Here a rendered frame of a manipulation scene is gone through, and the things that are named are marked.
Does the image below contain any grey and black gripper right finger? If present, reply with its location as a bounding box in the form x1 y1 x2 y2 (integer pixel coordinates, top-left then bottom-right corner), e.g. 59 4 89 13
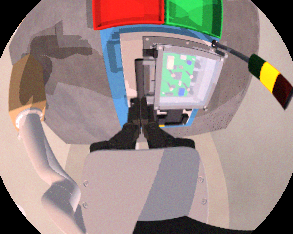
141 97 195 149

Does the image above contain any green bin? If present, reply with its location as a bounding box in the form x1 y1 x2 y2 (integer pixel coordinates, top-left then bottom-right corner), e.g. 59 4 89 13
162 0 223 39

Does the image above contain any red bin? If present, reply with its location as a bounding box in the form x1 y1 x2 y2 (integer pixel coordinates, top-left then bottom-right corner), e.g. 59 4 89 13
92 0 164 30

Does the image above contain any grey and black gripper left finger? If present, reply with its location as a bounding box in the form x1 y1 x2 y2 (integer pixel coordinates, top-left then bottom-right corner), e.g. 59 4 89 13
90 97 141 153

